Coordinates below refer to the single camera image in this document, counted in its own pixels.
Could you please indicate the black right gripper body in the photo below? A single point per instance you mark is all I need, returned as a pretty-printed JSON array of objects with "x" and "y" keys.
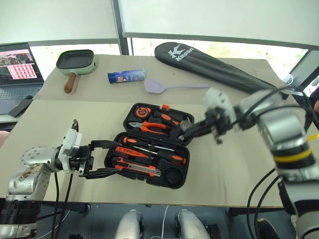
[{"x": 220, "y": 122}]

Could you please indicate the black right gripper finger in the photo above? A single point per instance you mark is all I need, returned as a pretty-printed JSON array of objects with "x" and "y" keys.
[
  {"x": 202, "y": 132},
  {"x": 200, "y": 125}
]

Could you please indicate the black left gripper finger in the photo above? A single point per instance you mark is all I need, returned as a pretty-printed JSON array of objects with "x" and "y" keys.
[
  {"x": 107, "y": 144},
  {"x": 102, "y": 173}
]

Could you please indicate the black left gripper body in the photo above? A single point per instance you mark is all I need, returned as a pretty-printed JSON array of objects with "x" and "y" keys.
[{"x": 83, "y": 160}]

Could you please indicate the orange test pen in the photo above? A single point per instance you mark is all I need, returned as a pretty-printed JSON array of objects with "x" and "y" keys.
[{"x": 129, "y": 151}]

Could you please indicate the orange black utility knife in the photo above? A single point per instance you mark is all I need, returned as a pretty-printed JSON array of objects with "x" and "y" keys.
[{"x": 134, "y": 167}]

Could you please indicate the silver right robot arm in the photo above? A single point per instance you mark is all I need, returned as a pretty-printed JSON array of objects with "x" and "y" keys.
[{"x": 281, "y": 129}]

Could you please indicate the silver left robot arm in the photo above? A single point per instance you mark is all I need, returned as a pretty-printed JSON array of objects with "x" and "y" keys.
[{"x": 32, "y": 174}]

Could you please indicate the black tool case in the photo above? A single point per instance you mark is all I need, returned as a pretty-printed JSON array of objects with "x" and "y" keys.
[{"x": 172, "y": 176}]

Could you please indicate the black orange claw hammer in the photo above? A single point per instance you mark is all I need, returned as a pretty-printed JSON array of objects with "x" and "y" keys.
[{"x": 167, "y": 118}]

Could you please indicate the orange black tape measure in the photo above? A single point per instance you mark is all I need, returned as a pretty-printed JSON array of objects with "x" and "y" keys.
[{"x": 142, "y": 112}]

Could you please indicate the black Kason racket bag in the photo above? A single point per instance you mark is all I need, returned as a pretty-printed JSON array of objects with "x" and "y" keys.
[{"x": 211, "y": 67}]

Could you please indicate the silver rounded shape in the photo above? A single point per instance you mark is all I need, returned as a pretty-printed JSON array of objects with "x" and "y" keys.
[
  {"x": 129, "y": 225},
  {"x": 189, "y": 225}
]

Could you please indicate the lilac silicone spatula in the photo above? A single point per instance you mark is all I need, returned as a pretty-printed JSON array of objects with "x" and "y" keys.
[{"x": 153, "y": 85}]

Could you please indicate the blue cylindrical can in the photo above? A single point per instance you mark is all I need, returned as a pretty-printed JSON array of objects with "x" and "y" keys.
[{"x": 125, "y": 76}]

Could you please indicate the small white device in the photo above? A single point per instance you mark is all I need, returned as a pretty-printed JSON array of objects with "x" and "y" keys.
[{"x": 289, "y": 79}]

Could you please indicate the black flat phone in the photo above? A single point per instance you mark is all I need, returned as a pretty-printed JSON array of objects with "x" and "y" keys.
[{"x": 20, "y": 106}]

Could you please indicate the green square frying pan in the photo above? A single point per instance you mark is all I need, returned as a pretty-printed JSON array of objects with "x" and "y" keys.
[{"x": 74, "y": 59}]

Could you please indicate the seated bystander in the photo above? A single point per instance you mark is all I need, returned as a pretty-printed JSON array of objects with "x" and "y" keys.
[{"x": 315, "y": 97}]

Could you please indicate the open laptop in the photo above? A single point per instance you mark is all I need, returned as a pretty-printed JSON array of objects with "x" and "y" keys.
[{"x": 17, "y": 67}]

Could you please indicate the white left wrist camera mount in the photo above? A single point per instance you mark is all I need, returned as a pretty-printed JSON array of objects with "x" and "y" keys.
[{"x": 71, "y": 139}]

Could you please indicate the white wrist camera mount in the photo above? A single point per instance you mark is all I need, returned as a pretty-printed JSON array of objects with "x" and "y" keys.
[
  {"x": 216, "y": 97},
  {"x": 71, "y": 139}
]

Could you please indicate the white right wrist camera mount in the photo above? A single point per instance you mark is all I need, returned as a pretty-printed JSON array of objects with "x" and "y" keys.
[{"x": 216, "y": 97}]

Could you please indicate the black table frame bar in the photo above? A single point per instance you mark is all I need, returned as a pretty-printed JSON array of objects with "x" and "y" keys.
[
  {"x": 67, "y": 208},
  {"x": 249, "y": 211}
]

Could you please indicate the dark window frame post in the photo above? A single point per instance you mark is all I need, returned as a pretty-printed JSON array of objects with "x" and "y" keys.
[{"x": 123, "y": 37}]

